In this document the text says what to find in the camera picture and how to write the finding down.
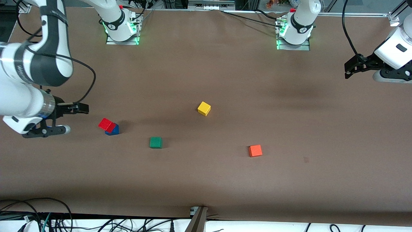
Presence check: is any red wooden cube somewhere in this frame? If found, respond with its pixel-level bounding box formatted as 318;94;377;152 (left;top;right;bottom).
98;118;116;133

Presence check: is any blue wooden cube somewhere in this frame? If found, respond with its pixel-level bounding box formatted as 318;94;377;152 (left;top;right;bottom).
105;123;120;136

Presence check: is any orange wooden cube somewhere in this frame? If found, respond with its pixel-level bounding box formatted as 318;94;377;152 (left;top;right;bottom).
248;145;263;158

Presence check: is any yellow wooden cube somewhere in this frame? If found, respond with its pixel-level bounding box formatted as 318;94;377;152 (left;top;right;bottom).
197;101;211;117

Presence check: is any brown paper table cover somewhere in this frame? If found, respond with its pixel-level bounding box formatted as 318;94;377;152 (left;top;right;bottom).
0;6;412;227

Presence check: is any white power strip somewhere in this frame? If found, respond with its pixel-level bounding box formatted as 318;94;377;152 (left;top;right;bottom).
188;0;236;10

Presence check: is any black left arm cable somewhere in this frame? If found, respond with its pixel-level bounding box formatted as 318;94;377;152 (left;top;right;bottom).
342;0;360;56

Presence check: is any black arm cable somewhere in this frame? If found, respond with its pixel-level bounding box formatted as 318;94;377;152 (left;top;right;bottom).
15;0;97;104
342;0;360;56

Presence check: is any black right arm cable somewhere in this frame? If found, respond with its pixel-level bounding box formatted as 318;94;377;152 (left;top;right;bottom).
15;0;97;104

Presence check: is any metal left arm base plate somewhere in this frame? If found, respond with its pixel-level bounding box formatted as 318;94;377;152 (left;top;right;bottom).
276;39;311;51

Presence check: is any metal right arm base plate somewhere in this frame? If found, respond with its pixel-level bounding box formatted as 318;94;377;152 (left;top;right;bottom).
106;35;141;45

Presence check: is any black looped floor cable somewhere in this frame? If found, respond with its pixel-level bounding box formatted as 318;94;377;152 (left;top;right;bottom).
0;197;73;232

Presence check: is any green floor cable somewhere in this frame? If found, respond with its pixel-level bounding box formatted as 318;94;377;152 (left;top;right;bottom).
40;213;52;232

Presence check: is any black cable on table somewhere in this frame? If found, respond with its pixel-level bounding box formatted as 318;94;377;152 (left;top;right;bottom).
220;10;284;28

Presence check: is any aluminium profile post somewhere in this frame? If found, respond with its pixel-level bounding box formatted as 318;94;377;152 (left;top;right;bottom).
185;206;208;232

